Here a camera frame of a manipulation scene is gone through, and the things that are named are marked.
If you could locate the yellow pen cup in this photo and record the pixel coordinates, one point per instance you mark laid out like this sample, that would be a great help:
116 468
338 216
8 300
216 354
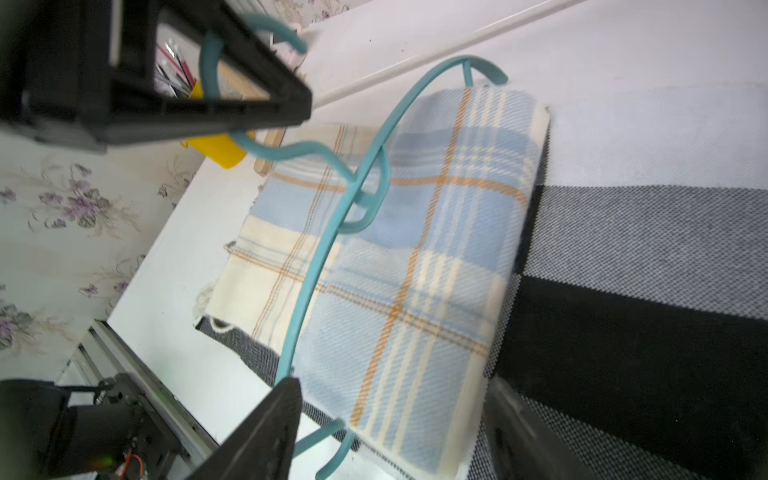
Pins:
221 149

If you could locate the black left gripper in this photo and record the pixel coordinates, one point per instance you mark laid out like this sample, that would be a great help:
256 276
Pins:
81 74

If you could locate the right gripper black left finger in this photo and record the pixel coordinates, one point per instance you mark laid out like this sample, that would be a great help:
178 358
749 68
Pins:
262 446

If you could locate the aluminium mounting rail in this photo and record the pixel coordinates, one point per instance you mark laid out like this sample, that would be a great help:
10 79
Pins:
103 354

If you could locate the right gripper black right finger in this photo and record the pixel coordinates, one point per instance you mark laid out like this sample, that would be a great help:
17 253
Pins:
521 445

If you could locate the grey black checkered scarf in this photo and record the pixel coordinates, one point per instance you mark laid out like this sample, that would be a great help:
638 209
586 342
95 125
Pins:
637 328

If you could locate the teal plastic hanger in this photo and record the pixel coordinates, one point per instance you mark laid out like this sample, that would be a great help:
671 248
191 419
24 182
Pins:
353 194

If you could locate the blue cream plaid scarf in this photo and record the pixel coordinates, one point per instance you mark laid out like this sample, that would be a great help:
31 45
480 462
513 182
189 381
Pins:
403 323

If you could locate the wooden clothes rack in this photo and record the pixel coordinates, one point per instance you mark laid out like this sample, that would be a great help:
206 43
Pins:
362 62

